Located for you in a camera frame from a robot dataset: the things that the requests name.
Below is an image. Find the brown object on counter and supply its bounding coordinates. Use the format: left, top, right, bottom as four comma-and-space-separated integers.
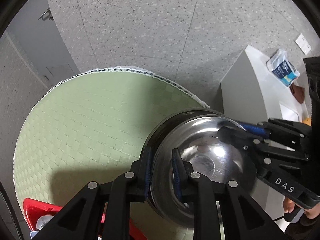
290, 83, 305, 104

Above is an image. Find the red plastic basin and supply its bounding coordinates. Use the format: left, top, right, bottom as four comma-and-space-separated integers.
23, 198, 147, 239

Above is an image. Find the blue white package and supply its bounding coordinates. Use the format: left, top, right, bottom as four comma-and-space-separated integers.
266, 49, 300, 87

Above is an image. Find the white wall socket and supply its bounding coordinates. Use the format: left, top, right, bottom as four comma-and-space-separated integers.
295, 34, 311, 55

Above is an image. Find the grey door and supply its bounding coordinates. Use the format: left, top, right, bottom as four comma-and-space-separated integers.
6, 0, 80, 88

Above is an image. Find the green checkered table mat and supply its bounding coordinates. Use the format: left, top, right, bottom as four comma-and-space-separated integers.
13, 66, 208, 206

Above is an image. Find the blue square plate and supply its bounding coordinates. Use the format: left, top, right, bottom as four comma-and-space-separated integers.
30, 231, 39, 239

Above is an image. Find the metal door handle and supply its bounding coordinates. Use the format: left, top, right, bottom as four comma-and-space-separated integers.
38, 8, 54, 21

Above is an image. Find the person's right hand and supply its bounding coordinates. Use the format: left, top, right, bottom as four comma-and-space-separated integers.
283, 195, 320, 240

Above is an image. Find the large steel bowl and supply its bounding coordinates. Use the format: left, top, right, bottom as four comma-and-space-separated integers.
36, 215, 54, 231

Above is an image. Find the orange object on counter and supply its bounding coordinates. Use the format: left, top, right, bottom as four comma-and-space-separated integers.
303, 117, 311, 126

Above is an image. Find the white counter cabinet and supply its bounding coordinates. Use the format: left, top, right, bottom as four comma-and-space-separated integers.
220, 44, 313, 235

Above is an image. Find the medium steel bowl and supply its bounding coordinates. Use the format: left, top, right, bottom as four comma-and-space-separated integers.
144, 109, 255, 228

